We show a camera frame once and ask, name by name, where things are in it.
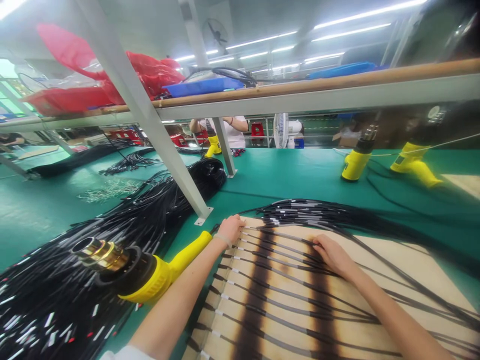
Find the person's right hand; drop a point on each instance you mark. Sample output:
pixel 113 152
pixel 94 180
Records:
pixel 335 253

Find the person's left hand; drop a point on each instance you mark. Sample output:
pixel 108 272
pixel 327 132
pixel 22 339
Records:
pixel 230 228

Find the person's right fingers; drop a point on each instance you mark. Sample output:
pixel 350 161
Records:
pixel 323 243

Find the person's left fingers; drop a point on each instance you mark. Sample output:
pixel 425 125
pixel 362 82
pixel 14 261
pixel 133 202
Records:
pixel 239 225

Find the scorched wooden board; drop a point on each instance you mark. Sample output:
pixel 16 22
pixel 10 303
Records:
pixel 390 255

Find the small yellow heat gun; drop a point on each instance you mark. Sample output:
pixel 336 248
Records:
pixel 213 146

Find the yellow heat gun steel nozzle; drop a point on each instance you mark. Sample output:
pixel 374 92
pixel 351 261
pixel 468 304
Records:
pixel 354 165

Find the yellow heat gun brass nozzle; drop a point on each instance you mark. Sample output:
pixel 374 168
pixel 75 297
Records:
pixel 157 273

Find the red plastic stool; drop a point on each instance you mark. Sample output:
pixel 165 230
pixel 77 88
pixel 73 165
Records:
pixel 257 129

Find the white standing fan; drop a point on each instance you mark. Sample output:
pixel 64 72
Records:
pixel 281 131

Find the cardboard box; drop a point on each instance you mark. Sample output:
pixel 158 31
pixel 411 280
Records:
pixel 347 138

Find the yellow heat gun black body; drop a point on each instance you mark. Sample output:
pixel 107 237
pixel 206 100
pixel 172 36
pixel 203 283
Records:
pixel 412 163

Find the blue plastic tray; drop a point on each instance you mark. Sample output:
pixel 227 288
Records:
pixel 337 71
pixel 195 88

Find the plain wooden board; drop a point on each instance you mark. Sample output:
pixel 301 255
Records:
pixel 463 185

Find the red plastic bag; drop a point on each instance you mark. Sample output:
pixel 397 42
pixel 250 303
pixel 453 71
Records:
pixel 150 75

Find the red plastic tray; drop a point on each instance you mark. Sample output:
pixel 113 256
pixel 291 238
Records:
pixel 63 99

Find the clear plastic bag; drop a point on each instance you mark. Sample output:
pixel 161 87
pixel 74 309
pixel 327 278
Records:
pixel 75 77

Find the grey metal shelf frame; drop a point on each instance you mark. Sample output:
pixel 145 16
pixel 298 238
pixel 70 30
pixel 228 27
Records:
pixel 142 101

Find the black wall fan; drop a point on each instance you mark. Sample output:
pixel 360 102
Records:
pixel 215 33

